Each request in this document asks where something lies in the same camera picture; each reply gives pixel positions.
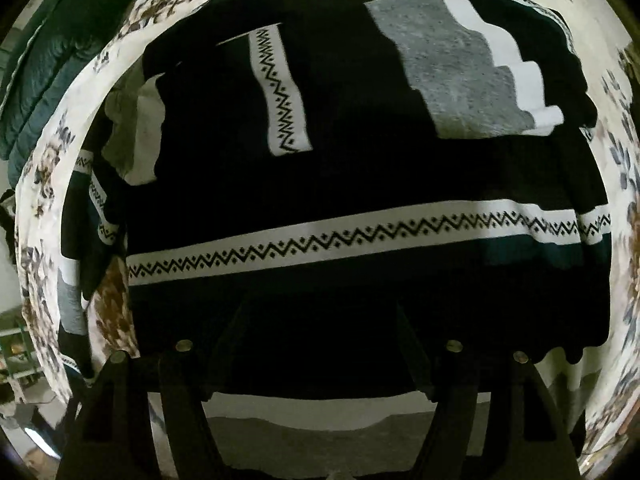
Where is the black grey striped sweater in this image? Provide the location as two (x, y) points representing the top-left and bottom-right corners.
(58, 0), (612, 385)

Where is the floral bed sheet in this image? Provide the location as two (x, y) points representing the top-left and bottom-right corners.
(16, 0), (639, 479)

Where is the green storage rack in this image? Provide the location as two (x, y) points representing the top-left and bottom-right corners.
(0, 311), (43, 386)

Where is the dark green folded quilt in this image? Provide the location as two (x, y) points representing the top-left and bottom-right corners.
(1, 0), (134, 188)

